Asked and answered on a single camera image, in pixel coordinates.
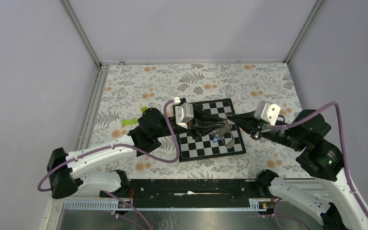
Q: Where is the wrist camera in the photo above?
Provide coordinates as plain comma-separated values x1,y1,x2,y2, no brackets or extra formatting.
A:
253,101,281,126
173,97,194,129

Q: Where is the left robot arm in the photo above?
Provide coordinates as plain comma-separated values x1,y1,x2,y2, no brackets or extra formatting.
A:
37,100,229,199

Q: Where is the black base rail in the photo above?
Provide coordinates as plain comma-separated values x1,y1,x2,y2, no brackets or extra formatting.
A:
99,179,277,208

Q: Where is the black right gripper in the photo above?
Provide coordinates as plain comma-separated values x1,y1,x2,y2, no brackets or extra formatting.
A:
226,107,305,150

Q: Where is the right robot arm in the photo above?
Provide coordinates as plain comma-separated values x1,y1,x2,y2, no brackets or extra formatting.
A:
228,110,368,230

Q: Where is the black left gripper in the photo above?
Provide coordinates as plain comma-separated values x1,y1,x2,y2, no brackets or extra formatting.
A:
155,105,225,140

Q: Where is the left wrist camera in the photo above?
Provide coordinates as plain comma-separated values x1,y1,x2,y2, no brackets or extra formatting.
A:
173,97,194,129

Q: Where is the floral table cloth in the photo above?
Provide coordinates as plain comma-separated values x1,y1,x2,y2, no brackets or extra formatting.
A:
91,63,308,179

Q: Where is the black white chessboard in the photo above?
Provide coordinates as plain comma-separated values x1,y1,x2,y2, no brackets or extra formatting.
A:
176,98,246,162

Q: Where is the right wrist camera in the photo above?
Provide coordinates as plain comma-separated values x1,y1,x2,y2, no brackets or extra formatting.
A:
253,101,281,126

